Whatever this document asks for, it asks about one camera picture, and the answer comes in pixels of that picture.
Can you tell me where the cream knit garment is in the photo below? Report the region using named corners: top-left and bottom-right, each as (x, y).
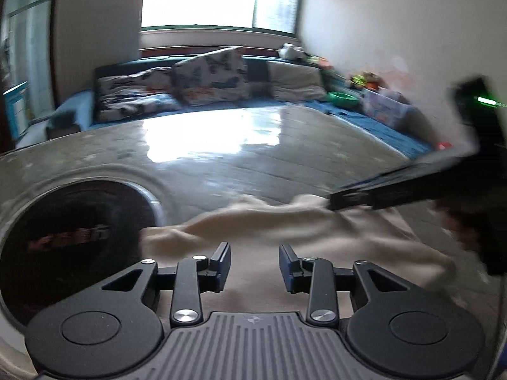
top-left (139, 195), bottom-right (456, 313)

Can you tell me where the red plastic stool far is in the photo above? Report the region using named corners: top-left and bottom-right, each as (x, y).
top-left (436, 142), bottom-right (453, 151)

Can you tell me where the black induction cooktop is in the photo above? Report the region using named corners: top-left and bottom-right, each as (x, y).
top-left (1, 179), bottom-right (163, 328)

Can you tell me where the clear plastic storage box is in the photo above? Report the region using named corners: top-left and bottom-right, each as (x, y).
top-left (363, 87), bottom-right (414, 130)

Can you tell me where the colourful toy pile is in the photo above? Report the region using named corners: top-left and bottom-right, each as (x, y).
top-left (349, 72), bottom-right (381, 91)

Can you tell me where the green round bowl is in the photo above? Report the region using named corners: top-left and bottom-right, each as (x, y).
top-left (327, 92), bottom-right (361, 110)

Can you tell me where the grey plain cushion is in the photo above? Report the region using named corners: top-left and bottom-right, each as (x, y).
top-left (267, 61), bottom-right (327, 102)

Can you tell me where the white plush toy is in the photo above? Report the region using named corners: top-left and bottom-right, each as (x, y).
top-left (279, 43), bottom-right (308, 62)

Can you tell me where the blue sectional sofa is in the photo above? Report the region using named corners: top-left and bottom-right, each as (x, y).
top-left (45, 52), bottom-right (435, 162)

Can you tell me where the butterfly pillow lying flat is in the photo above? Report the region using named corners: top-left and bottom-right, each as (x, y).
top-left (96, 67), bottom-right (183, 123)

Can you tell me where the blue cabinet behind doorway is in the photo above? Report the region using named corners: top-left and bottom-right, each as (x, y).
top-left (3, 81), bottom-right (29, 143)

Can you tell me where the butterfly pillow upright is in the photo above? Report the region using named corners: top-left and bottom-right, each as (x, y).
top-left (172, 46), bottom-right (250, 106)

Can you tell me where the dark framed doorway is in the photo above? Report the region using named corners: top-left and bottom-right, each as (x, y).
top-left (1, 0), bottom-right (54, 129)

